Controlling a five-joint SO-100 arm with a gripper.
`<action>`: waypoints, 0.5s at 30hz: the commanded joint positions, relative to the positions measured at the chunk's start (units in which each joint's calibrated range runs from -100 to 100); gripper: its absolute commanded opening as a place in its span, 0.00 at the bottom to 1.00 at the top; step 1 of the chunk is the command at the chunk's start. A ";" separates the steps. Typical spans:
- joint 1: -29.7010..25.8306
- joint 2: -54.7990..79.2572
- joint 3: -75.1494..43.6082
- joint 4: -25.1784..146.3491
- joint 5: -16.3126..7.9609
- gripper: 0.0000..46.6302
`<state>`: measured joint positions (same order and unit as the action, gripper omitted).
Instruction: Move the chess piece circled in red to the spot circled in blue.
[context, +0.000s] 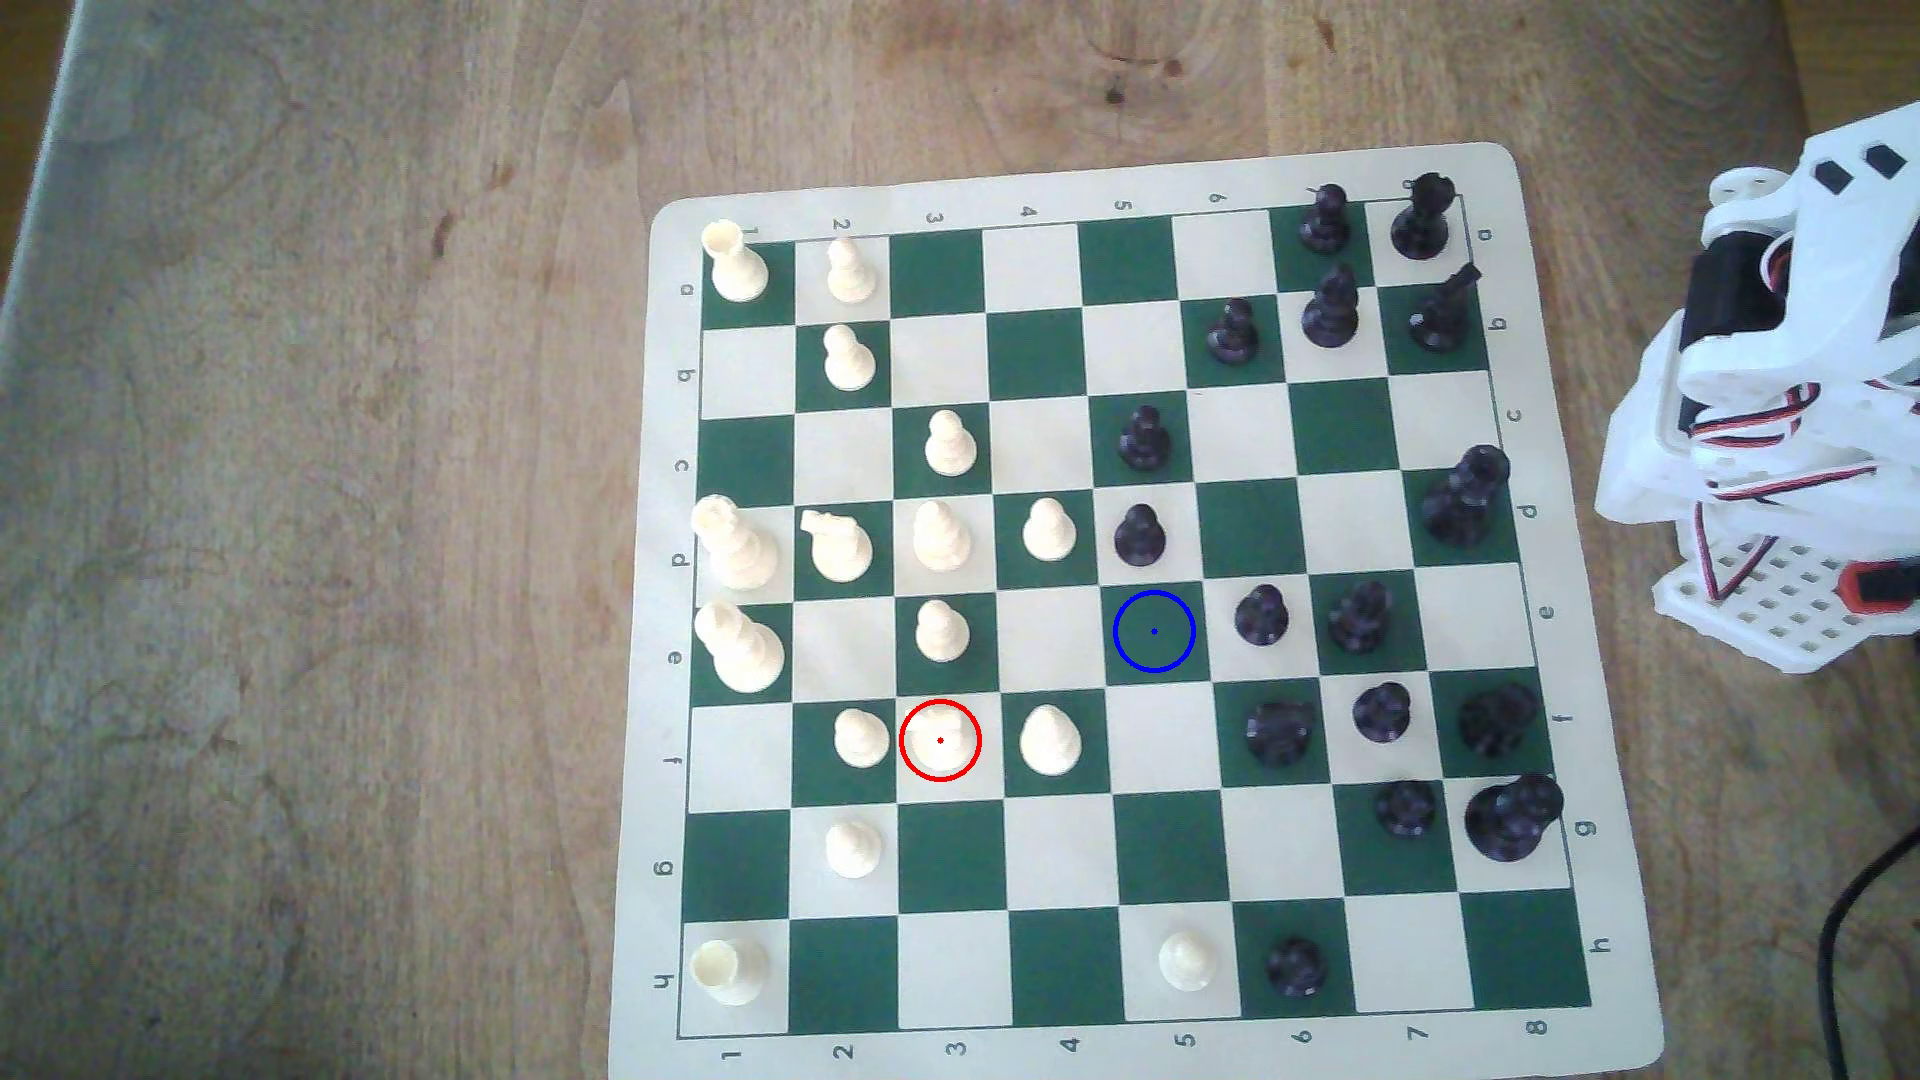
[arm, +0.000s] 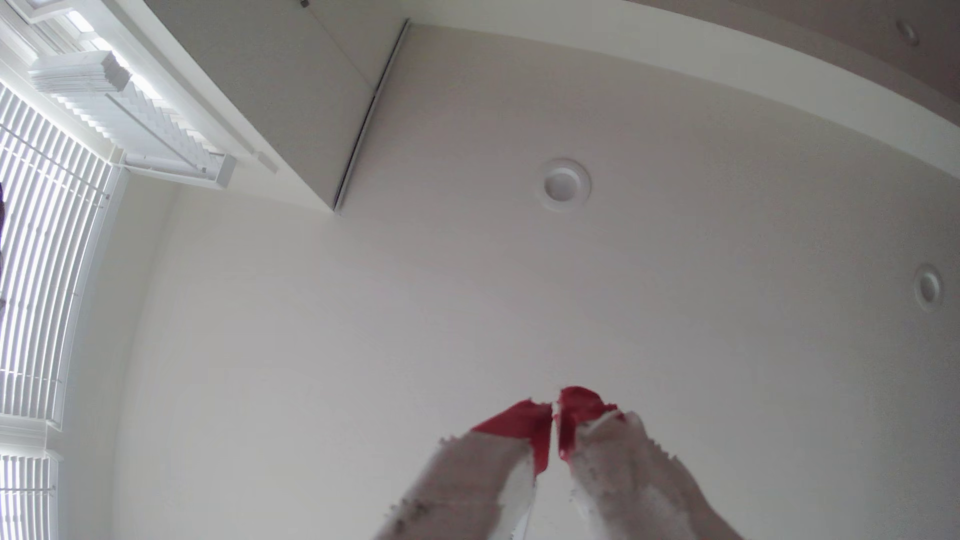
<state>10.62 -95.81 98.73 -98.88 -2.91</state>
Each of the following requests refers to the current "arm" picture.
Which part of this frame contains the small white window blind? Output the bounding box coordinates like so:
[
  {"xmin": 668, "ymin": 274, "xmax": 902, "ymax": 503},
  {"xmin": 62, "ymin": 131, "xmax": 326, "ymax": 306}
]
[{"xmin": 0, "ymin": 450, "xmax": 60, "ymax": 540}]

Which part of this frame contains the white padded red-tipped gripper finger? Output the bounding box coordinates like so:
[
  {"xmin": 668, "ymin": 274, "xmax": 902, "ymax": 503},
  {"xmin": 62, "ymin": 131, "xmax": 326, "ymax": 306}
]
[
  {"xmin": 372, "ymin": 399, "xmax": 555, "ymax": 540},
  {"xmin": 557, "ymin": 386, "xmax": 744, "ymax": 540}
]

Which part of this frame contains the large white window blind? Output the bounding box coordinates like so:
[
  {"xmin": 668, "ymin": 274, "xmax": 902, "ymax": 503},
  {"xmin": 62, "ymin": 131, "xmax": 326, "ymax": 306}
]
[{"xmin": 0, "ymin": 82, "xmax": 125, "ymax": 429}]

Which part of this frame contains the white wall cabinet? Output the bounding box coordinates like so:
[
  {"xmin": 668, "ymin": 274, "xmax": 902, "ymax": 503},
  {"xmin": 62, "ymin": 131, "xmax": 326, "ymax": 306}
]
[{"xmin": 142, "ymin": 0, "xmax": 412, "ymax": 215}]

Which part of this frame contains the raised white blind stack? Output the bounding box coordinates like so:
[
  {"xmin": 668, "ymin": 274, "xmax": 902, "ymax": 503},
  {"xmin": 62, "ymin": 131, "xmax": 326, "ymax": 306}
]
[{"xmin": 28, "ymin": 51, "xmax": 237, "ymax": 189}]

